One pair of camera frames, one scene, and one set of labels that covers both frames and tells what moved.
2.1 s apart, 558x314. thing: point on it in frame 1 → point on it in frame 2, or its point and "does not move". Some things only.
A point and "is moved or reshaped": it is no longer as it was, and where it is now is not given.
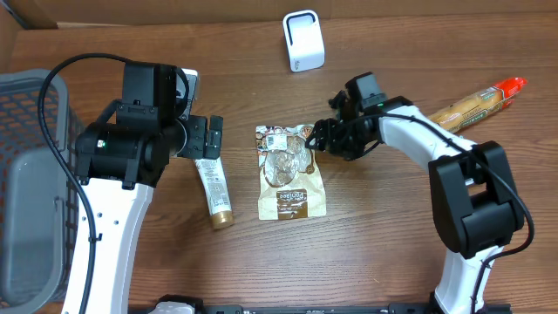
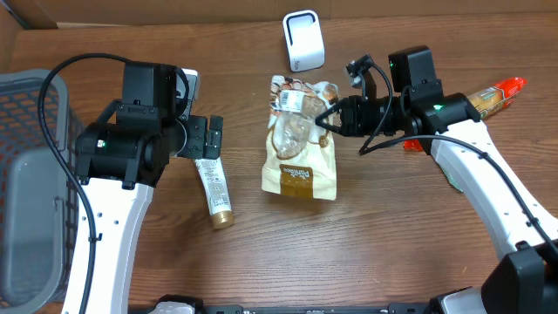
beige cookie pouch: (291, 183) is moved or reshaped
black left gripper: (200, 147) does not move
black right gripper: (329, 136) → (354, 126)
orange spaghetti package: (473, 107) does not move
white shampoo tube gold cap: (214, 180) does not move
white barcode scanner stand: (303, 40) does not move
